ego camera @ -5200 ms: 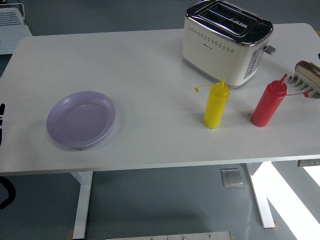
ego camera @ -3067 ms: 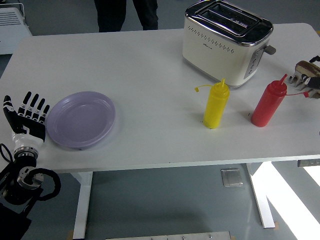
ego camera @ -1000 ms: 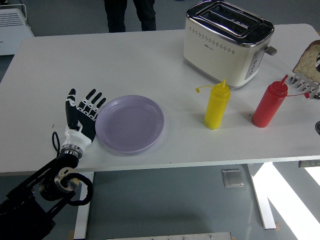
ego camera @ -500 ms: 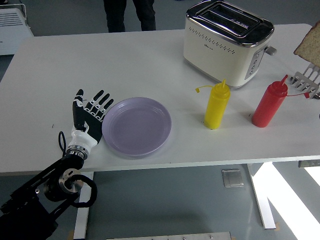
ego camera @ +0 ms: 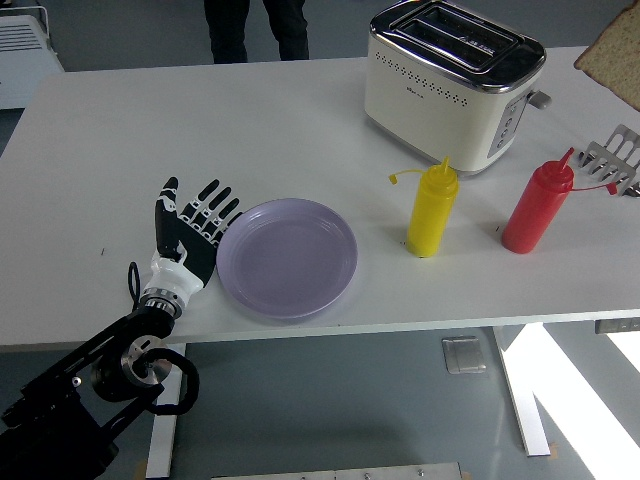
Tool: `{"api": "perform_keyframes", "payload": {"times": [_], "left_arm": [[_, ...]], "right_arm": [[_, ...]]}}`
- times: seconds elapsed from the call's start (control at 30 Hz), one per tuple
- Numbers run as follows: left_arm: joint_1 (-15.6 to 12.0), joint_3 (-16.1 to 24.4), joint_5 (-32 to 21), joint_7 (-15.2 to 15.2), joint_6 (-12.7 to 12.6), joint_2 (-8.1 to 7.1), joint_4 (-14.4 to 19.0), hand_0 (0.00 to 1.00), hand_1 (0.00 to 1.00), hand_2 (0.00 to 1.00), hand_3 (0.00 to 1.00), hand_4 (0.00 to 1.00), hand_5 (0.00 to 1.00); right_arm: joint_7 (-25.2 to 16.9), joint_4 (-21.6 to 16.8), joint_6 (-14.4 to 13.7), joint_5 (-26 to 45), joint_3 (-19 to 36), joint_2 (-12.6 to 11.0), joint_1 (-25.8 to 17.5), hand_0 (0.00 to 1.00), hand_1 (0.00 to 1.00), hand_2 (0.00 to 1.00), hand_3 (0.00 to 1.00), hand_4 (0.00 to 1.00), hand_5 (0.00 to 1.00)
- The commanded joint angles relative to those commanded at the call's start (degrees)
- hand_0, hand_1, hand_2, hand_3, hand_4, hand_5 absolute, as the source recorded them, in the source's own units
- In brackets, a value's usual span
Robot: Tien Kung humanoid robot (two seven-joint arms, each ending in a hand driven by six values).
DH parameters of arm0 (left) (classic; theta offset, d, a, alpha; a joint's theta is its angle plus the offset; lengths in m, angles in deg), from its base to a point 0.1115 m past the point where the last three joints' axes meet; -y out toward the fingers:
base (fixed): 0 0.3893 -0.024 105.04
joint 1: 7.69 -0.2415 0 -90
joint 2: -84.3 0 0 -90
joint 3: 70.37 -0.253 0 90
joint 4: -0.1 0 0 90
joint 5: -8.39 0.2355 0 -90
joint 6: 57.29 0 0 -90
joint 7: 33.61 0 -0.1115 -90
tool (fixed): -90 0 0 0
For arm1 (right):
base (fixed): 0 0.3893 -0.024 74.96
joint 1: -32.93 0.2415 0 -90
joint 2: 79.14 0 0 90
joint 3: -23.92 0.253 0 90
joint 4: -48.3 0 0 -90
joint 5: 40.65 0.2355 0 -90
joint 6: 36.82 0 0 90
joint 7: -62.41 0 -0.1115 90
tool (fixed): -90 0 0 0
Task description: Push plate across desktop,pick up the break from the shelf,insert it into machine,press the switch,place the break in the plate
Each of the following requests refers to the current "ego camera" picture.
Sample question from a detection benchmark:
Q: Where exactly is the black-white robot left hand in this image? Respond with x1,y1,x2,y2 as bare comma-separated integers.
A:
148,176,245,302

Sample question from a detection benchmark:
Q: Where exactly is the purple round plate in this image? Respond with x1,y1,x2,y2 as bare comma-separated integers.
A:
216,198,360,321

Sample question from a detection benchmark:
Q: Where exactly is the cream and chrome toaster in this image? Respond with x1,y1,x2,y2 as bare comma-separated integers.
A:
363,0,554,177

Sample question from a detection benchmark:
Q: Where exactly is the brown-crusted bread slice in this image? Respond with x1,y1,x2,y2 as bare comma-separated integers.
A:
573,4,640,112

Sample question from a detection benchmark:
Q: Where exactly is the silver floor plate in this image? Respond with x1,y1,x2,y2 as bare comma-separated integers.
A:
441,335,487,375

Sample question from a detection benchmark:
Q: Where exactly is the white table leg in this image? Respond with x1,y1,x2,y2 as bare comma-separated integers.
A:
487,325,554,457
143,343,187,479

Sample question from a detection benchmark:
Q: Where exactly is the person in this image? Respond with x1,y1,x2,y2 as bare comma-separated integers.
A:
203,0,310,65

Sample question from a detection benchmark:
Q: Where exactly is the yellow squeeze bottle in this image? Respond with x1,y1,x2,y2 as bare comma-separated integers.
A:
388,156,460,259

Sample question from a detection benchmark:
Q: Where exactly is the white slatted chair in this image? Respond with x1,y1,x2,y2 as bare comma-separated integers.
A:
0,4,66,110

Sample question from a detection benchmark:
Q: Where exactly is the red squeeze bottle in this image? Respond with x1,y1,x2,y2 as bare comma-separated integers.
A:
501,147,619,255

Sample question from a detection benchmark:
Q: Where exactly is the silver metal toast rack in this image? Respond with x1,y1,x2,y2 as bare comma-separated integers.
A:
578,124,640,200

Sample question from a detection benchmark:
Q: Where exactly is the grey table control panel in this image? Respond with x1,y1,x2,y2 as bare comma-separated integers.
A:
594,318,640,335

